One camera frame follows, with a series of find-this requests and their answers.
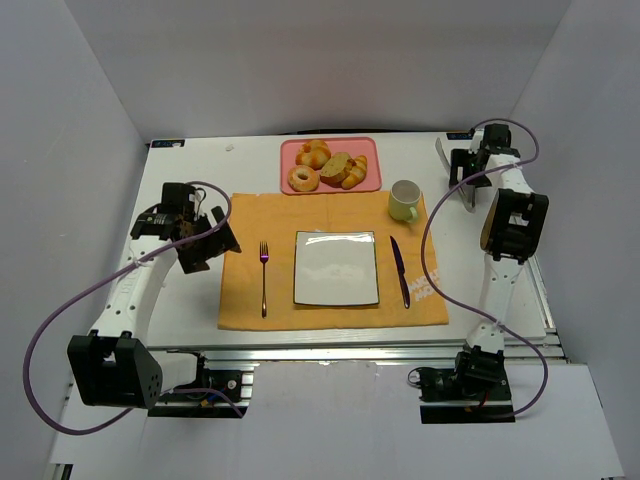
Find orange cloth placemat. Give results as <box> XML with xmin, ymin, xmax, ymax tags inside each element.
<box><xmin>218</xmin><ymin>191</ymin><xmax>449</xmax><ymax>331</ymax></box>

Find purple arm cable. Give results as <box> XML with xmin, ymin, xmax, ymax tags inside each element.
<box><xmin>421</xmin><ymin>118</ymin><xmax>551</xmax><ymax>419</ymax></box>
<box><xmin>23</xmin><ymin>180</ymin><xmax>246</xmax><ymax>436</ymax></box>

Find blue corner label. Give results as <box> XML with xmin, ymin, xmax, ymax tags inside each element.
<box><xmin>446</xmin><ymin>132</ymin><xmax>473</xmax><ymax>141</ymax></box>
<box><xmin>150</xmin><ymin>139</ymin><xmax>185</xmax><ymax>149</ymax></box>

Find purple table knife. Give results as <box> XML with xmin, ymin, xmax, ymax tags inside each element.
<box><xmin>390</xmin><ymin>236</ymin><xmax>411</xmax><ymax>309</ymax></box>

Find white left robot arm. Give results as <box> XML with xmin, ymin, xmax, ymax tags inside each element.
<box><xmin>67</xmin><ymin>182</ymin><xmax>241</xmax><ymax>409</ymax></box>

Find left blue corner label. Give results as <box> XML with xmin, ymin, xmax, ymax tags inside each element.
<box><xmin>150</xmin><ymin>139</ymin><xmax>185</xmax><ymax>149</ymax></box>

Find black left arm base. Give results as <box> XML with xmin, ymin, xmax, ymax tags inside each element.
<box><xmin>148</xmin><ymin>353</ymin><xmax>254</xmax><ymax>419</ymax></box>

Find light green mug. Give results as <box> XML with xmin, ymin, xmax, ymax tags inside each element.
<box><xmin>388</xmin><ymin>180</ymin><xmax>421</xmax><ymax>223</ymax></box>

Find pink plastic tray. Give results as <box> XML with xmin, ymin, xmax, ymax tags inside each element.
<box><xmin>280</xmin><ymin>136</ymin><xmax>382</xmax><ymax>195</ymax></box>

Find sliced loaf bread piece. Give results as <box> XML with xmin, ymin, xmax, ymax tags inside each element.
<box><xmin>319</xmin><ymin>152</ymin><xmax>353</xmax><ymax>185</ymax></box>

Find sugared donut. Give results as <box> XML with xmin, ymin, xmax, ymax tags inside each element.
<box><xmin>287</xmin><ymin>165</ymin><xmax>320</xmax><ymax>193</ymax></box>

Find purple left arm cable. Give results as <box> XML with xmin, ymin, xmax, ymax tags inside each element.
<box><xmin>23</xmin><ymin>180</ymin><xmax>246</xmax><ymax>436</ymax></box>

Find white square plate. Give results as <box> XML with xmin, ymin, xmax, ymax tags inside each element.
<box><xmin>293</xmin><ymin>231</ymin><xmax>380</xmax><ymax>308</ymax></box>

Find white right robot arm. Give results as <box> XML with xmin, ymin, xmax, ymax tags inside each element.
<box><xmin>449</xmin><ymin>123</ymin><xmax>549</xmax><ymax>397</ymax></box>

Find metal serving tongs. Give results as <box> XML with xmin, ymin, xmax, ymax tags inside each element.
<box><xmin>435</xmin><ymin>137</ymin><xmax>477</xmax><ymax>213</ymax></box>

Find striped croissant bread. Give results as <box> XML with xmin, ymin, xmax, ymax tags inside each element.
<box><xmin>341</xmin><ymin>155</ymin><xmax>368</xmax><ymax>190</ymax></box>

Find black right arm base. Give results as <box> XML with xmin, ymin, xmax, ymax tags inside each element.
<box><xmin>407</xmin><ymin>346</ymin><xmax>515</xmax><ymax>425</ymax></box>

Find right blue corner label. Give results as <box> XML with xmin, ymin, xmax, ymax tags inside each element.
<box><xmin>446</xmin><ymin>132</ymin><xmax>473</xmax><ymax>141</ymax></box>

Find purple metal fork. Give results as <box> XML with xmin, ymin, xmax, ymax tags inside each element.
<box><xmin>259</xmin><ymin>241</ymin><xmax>269</xmax><ymax>318</ymax></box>

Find round striped bread roll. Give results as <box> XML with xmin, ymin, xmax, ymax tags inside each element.
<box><xmin>295</xmin><ymin>139</ymin><xmax>331</xmax><ymax>170</ymax></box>

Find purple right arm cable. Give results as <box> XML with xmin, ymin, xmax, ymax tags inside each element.
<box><xmin>421</xmin><ymin>118</ymin><xmax>551</xmax><ymax>419</ymax></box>

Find aluminium table frame rail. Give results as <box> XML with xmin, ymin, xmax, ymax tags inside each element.
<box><xmin>147</xmin><ymin>259</ymin><xmax>565</xmax><ymax>365</ymax></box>

